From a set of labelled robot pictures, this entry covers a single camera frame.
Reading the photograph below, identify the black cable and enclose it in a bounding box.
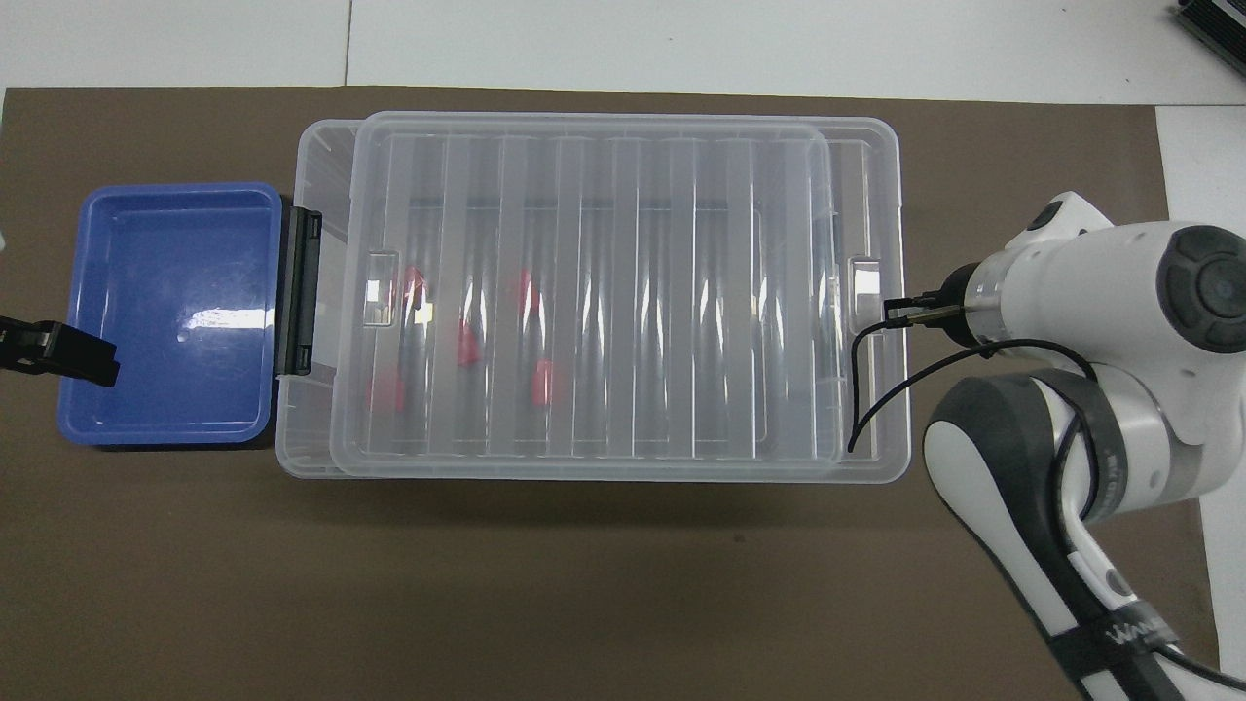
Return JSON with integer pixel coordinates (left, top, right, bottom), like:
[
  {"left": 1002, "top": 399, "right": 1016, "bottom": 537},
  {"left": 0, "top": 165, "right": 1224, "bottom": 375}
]
[{"left": 845, "top": 310, "right": 1101, "bottom": 459}]

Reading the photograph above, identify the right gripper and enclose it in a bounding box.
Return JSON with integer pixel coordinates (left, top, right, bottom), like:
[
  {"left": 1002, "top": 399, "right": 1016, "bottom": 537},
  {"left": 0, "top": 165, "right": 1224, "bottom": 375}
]
[{"left": 913, "top": 261, "right": 983, "bottom": 349}]

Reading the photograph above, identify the blue plastic tray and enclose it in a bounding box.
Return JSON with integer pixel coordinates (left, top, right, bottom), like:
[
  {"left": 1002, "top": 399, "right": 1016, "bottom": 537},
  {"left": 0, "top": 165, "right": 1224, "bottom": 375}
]
[{"left": 56, "top": 182, "right": 284, "bottom": 448}]

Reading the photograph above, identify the black box latch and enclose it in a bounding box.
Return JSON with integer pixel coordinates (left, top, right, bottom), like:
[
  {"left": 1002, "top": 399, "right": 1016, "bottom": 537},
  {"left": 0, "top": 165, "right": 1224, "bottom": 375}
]
[{"left": 275, "top": 206, "right": 324, "bottom": 378}]

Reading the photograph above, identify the clear plastic box lid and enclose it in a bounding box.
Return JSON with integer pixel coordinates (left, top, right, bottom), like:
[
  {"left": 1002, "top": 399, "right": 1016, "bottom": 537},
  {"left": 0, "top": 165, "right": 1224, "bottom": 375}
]
[{"left": 274, "top": 119, "right": 846, "bottom": 481}]

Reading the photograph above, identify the clear plastic storage box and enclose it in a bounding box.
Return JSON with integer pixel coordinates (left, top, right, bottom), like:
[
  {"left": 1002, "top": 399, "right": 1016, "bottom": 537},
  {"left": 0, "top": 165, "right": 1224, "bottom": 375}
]
[{"left": 329, "top": 110, "right": 914, "bottom": 485}]

